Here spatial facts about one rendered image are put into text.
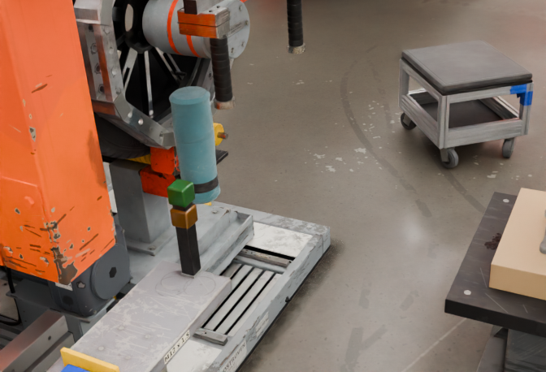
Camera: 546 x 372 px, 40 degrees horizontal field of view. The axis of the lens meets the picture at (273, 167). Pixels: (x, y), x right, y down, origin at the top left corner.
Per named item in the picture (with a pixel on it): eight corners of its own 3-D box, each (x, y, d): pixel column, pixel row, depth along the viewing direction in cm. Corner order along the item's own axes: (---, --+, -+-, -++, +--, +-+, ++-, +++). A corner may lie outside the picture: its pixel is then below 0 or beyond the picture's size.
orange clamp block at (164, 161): (149, 136, 180) (149, 170, 183) (175, 140, 176) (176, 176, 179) (165, 128, 186) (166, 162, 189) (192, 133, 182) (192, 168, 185)
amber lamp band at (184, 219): (182, 216, 151) (179, 199, 149) (199, 220, 149) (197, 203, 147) (171, 227, 147) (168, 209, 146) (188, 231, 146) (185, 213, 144)
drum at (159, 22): (177, 40, 182) (171, -18, 175) (254, 49, 173) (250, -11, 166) (143, 60, 171) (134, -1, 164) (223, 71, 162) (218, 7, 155)
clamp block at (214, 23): (192, 27, 151) (189, 1, 149) (231, 31, 147) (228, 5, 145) (178, 35, 147) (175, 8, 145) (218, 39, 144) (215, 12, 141)
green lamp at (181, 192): (179, 195, 148) (176, 177, 146) (196, 199, 146) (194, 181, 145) (167, 205, 145) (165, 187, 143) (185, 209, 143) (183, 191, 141)
